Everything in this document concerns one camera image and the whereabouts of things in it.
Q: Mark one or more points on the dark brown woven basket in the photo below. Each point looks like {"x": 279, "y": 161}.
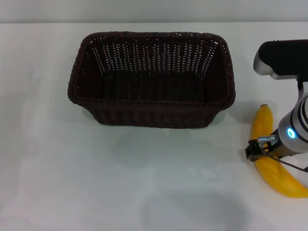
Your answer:
{"x": 154, "y": 113}

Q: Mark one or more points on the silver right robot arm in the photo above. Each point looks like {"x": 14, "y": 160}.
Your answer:
{"x": 298, "y": 120}

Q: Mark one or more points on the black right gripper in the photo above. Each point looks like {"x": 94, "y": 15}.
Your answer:
{"x": 276, "y": 147}

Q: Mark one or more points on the yellow banana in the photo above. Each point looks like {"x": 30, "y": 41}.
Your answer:
{"x": 262, "y": 125}

